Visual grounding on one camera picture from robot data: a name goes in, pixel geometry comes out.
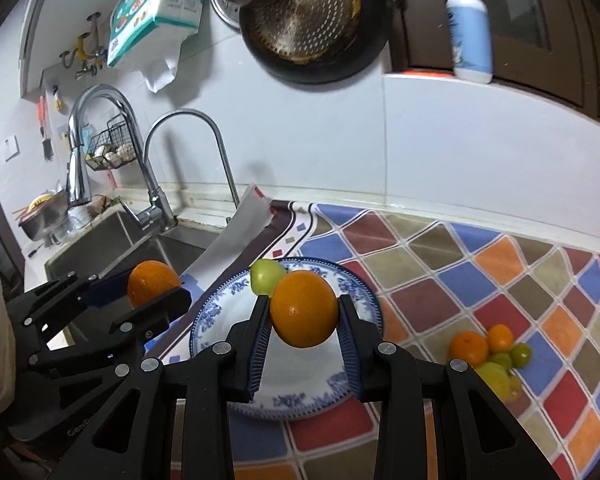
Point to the yellow green pear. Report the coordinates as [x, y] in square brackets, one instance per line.
[492, 380]

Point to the blue patterned white plate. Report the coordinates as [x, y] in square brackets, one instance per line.
[300, 375]

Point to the colorful checkered tablecloth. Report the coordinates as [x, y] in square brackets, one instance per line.
[455, 270]

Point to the garlic bulb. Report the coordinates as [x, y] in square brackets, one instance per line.
[122, 153]
[101, 153]

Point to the white wall outlet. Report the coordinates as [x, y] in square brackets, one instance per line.
[10, 148]

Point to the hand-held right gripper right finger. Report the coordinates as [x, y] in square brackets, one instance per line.
[351, 357]

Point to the steel dish basin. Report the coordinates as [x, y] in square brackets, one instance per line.
[37, 217]

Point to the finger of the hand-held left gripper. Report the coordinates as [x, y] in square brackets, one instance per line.
[107, 290]
[160, 307]

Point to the white blue pump bottle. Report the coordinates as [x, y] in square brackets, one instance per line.
[470, 35]

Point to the steel sink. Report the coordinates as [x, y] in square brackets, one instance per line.
[105, 240]

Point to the green apple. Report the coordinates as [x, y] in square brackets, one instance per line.
[266, 276]

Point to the large orange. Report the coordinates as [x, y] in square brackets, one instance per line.
[304, 307]

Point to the small mandarin orange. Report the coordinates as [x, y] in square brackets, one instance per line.
[152, 282]

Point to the chrome pull-down faucet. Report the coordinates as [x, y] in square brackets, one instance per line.
[77, 175]

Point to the white cup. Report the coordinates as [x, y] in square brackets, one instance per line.
[78, 216]

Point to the black frying pan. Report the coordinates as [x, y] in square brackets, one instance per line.
[305, 15]

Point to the white plastic sheet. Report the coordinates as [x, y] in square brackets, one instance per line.
[240, 230]

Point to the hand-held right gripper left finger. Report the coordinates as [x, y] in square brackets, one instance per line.
[257, 360]

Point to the thin chrome gooseneck faucet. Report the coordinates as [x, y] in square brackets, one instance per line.
[225, 160]

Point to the green white tissue pack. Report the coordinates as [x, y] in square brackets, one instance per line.
[155, 10]

